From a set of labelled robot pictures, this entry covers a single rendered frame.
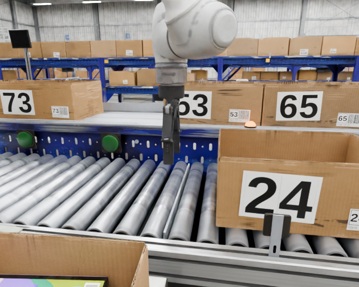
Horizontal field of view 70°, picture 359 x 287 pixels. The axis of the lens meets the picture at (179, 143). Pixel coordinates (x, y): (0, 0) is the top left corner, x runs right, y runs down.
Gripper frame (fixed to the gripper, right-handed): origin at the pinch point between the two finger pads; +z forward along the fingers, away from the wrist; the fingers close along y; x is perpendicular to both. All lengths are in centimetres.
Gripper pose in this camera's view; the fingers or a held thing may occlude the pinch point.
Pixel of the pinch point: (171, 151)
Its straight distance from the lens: 79.8
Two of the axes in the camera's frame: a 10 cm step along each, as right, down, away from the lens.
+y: -1.6, 2.7, -9.5
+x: 9.9, 0.4, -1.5
